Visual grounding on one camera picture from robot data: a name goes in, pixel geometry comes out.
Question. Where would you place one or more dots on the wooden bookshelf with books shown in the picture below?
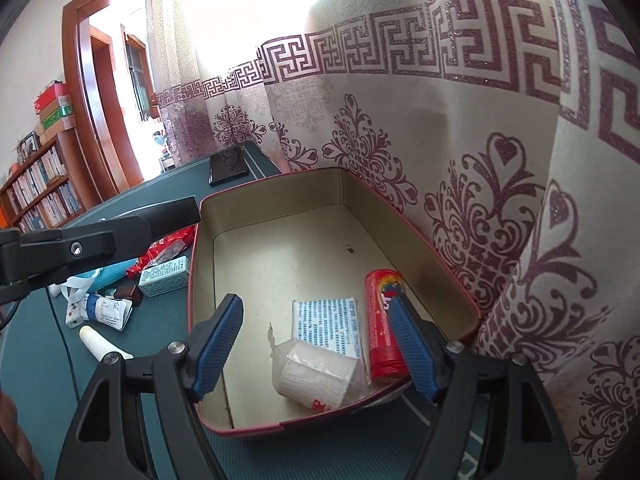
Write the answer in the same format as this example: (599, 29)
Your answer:
(40, 185)

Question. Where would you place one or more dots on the red tin box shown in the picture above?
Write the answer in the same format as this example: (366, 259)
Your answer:
(280, 260)

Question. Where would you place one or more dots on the small teal carton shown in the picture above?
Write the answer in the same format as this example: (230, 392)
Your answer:
(165, 276)

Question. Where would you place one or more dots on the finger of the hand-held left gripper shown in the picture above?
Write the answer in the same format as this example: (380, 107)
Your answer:
(100, 245)

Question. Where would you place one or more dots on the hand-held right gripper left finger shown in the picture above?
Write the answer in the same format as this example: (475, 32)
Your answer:
(220, 345)

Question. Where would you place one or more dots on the red packet in tray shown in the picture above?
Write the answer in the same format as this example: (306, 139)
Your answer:
(380, 320)

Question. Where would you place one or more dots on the small dark brown box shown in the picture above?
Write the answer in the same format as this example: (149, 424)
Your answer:
(127, 293)

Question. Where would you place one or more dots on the red cardboard box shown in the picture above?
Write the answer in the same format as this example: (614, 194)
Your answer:
(50, 96)

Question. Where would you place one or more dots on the wooden door frame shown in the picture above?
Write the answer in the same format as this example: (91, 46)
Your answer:
(75, 60)

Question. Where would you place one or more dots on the cream white tube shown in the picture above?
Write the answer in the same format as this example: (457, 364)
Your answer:
(95, 340)

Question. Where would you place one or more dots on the green cardboard box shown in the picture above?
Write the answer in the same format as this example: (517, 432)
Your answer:
(56, 117)

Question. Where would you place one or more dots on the white blue sachet strip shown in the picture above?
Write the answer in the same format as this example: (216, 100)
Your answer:
(107, 312)

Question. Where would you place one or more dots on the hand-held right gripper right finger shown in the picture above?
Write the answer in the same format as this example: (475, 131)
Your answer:
(410, 345)

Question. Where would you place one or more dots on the red comb packet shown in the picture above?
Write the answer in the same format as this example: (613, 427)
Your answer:
(165, 250)

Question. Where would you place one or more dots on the patterned cream curtain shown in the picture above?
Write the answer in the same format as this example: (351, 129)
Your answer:
(450, 135)

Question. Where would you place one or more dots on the teal felt desktop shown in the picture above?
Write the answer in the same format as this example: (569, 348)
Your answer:
(150, 340)

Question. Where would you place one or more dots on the black smartphone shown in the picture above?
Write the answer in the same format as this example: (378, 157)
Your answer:
(227, 167)

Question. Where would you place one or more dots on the white blue-printed packet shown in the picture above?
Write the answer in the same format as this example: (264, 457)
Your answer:
(325, 325)

